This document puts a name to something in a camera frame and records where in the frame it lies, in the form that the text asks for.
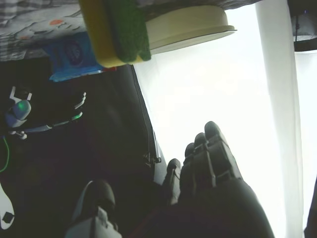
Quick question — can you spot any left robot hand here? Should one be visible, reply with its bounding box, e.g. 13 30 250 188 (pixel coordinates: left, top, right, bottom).
63 120 276 238

